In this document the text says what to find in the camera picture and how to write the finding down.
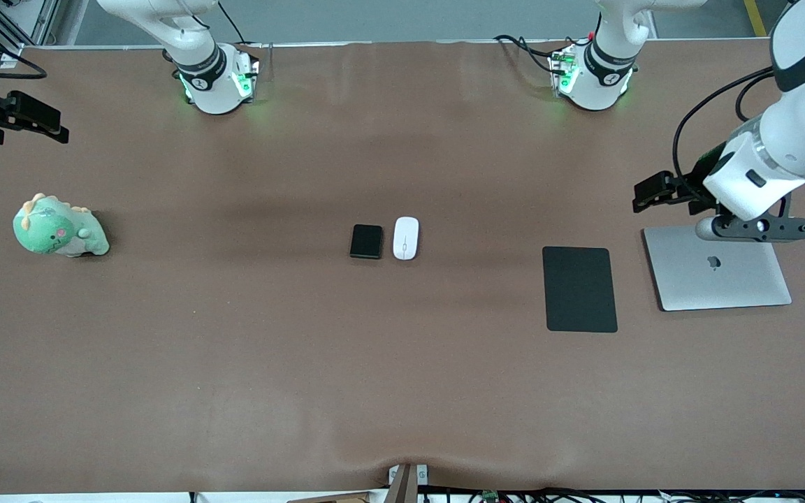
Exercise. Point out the brown table cover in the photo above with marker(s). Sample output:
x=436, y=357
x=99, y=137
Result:
x=305, y=363

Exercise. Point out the silver laptop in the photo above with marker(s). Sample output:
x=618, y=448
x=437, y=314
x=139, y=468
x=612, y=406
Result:
x=724, y=279

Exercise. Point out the white computer mouse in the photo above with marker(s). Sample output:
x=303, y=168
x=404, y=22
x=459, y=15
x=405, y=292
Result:
x=406, y=237

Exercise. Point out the black mouse pad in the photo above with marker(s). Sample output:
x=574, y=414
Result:
x=579, y=290

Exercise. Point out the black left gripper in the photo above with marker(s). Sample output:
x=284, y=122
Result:
x=704, y=164

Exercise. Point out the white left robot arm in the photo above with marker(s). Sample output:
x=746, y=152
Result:
x=794, y=133

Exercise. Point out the green dinosaur plush toy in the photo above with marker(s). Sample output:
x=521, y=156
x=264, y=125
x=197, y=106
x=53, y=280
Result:
x=49, y=230

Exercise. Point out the aluminium frame post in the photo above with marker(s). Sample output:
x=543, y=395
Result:
x=45, y=17

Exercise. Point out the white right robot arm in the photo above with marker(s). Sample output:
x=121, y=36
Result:
x=210, y=87

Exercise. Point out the black phone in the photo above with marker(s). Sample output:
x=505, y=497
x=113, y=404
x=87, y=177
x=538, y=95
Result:
x=366, y=242

